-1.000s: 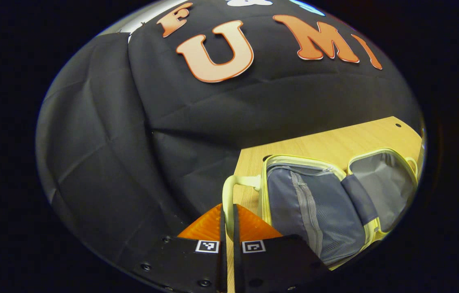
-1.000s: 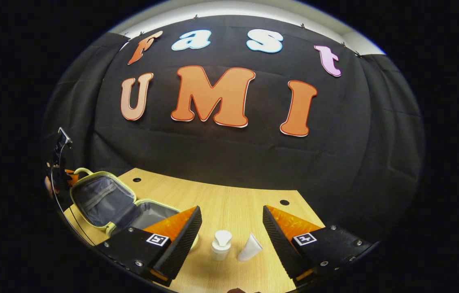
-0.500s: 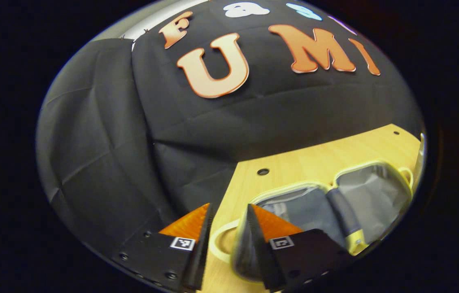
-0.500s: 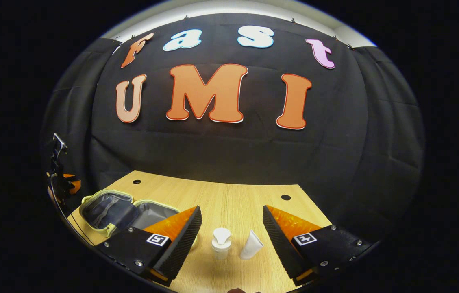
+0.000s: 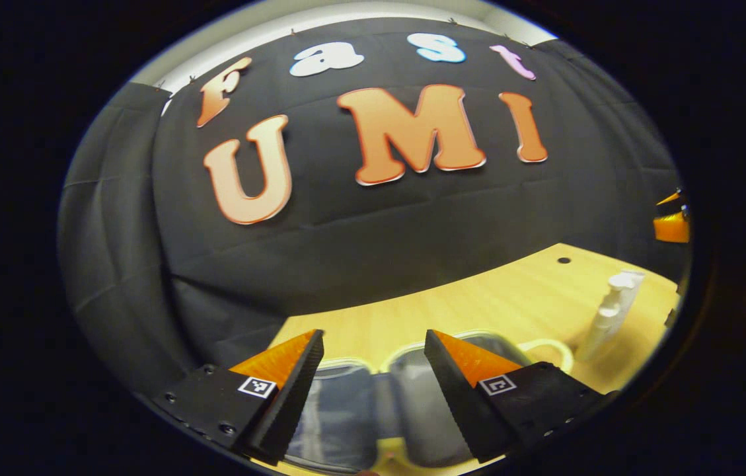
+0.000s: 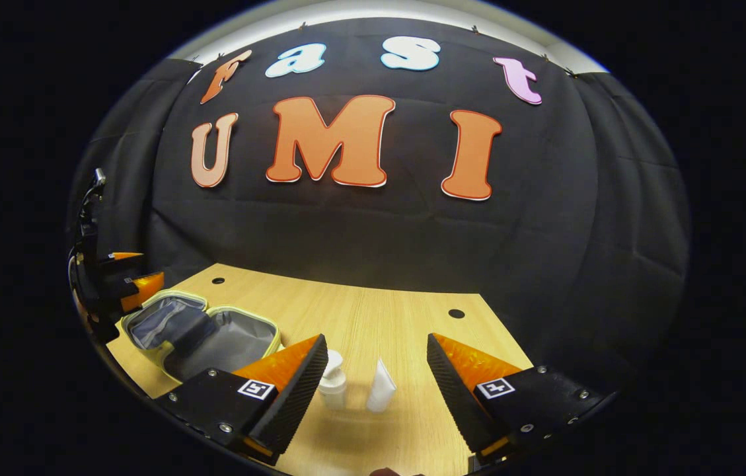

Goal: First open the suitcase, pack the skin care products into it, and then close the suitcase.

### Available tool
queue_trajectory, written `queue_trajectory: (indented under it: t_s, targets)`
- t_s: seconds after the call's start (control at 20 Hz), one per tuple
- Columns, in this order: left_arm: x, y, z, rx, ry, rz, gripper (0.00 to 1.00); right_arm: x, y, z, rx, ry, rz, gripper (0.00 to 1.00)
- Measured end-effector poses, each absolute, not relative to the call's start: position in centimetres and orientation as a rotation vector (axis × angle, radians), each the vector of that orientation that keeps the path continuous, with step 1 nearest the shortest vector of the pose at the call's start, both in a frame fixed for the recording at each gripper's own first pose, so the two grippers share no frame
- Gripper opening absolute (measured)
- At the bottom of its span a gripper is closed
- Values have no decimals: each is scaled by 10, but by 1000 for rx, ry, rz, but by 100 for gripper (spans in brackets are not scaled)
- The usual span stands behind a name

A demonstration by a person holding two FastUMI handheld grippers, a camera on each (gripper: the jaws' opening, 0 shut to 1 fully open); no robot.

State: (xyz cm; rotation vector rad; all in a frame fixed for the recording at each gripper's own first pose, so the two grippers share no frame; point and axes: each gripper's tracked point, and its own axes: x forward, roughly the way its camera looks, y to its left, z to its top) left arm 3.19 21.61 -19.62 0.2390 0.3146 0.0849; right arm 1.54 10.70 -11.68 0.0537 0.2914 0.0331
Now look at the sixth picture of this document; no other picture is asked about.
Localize white pump bottle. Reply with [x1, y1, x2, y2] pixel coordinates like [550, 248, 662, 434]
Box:
[317, 350, 349, 411]

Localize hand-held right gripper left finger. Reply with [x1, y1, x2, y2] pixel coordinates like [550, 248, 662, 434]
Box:
[155, 334, 330, 466]

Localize white squeeze tube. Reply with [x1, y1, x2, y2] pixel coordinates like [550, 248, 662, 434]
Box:
[365, 358, 398, 415]

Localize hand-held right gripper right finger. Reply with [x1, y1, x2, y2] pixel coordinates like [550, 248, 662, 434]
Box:
[426, 333, 613, 465]

